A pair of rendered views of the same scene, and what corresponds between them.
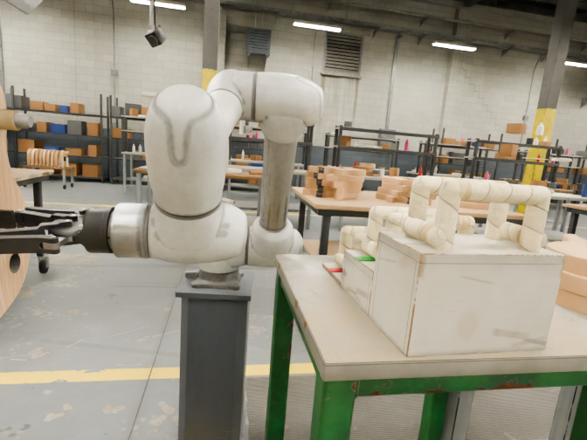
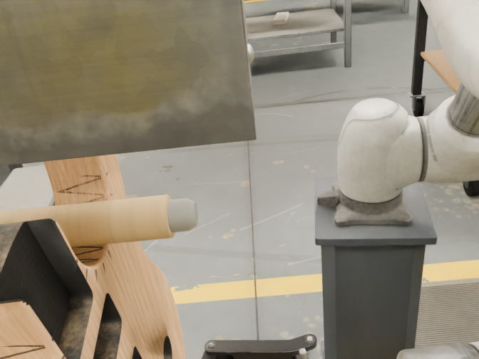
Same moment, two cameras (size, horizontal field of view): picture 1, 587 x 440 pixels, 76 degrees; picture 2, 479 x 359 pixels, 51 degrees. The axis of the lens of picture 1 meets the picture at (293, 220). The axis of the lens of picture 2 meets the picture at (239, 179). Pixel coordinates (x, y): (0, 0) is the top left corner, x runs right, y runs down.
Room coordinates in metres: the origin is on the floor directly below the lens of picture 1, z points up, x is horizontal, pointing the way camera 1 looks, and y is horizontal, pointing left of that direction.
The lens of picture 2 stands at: (0.34, 0.33, 1.46)
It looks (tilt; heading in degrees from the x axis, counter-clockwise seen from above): 32 degrees down; 14
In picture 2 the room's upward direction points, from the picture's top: 7 degrees counter-clockwise
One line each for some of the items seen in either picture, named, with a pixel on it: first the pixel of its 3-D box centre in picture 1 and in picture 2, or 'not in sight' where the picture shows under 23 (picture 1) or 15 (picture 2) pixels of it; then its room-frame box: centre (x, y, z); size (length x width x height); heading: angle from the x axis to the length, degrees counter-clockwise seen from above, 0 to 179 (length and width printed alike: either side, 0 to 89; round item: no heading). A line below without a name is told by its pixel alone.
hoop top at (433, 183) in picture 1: (462, 187); not in sight; (0.68, -0.30, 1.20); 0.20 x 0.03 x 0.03; 104
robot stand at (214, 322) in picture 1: (215, 360); (366, 302); (1.42, 0.28, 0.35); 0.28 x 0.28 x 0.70; 3
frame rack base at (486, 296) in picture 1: (459, 288); not in sight; (0.64, -0.31, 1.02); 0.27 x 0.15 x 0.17; 105
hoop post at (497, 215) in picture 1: (497, 214); not in sight; (0.70, -0.38, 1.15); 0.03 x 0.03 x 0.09
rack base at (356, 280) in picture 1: (411, 279); not in sight; (0.79, -0.27, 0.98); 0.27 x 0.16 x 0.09; 105
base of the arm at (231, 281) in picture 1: (214, 273); (361, 195); (1.42, 0.30, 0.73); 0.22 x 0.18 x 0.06; 93
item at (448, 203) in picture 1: (445, 220); not in sight; (0.58, -0.24, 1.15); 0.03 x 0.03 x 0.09
